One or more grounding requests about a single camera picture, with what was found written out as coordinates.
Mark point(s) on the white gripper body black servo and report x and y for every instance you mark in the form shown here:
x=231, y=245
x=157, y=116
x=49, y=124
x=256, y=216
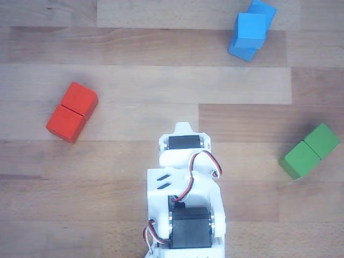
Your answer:
x=183, y=142

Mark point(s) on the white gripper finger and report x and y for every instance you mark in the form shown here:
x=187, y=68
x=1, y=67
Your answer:
x=184, y=128

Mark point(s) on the small blue cube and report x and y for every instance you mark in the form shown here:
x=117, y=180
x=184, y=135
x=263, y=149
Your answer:
x=250, y=31

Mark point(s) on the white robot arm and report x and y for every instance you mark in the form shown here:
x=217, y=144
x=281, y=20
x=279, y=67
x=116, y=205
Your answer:
x=204, y=193

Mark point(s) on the long blue block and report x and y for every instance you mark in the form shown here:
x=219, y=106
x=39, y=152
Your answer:
x=246, y=53

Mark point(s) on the long red block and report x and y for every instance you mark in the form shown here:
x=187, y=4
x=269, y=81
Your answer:
x=72, y=113

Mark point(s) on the long green block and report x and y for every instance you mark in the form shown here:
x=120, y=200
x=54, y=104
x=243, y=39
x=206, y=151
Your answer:
x=309, y=151

